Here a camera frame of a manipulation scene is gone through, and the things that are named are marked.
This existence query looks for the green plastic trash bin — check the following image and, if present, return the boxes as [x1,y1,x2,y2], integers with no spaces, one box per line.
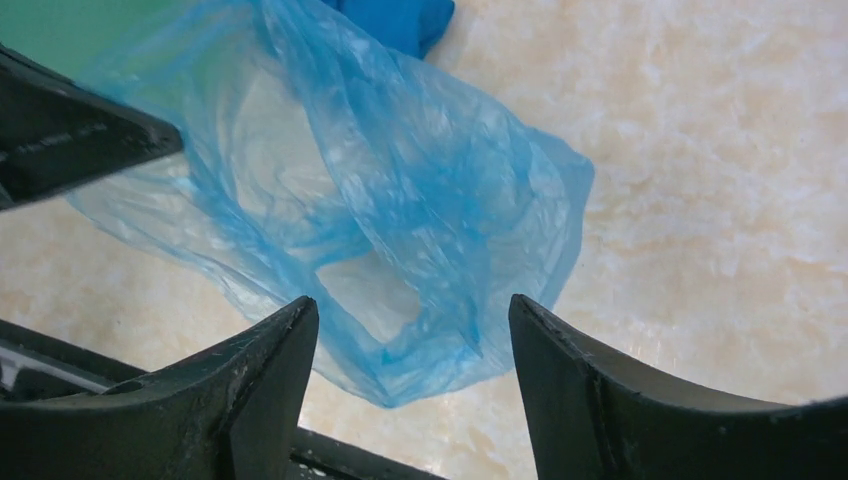
[1,1,229,93]

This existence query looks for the dark blue crumpled bag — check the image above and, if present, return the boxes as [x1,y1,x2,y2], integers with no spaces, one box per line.
[322,0,455,59]

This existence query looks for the light blue translucent plastic bag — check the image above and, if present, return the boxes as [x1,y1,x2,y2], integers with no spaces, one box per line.
[69,1,594,407]

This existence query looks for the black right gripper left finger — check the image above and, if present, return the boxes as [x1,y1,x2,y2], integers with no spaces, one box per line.
[0,295,321,480]

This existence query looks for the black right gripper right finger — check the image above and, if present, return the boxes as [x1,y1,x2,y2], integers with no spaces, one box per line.
[508,294,847,479]

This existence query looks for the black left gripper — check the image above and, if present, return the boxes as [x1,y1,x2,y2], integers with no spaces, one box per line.
[1,47,183,210]

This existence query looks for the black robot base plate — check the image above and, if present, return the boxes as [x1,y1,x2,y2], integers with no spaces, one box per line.
[0,319,445,480]

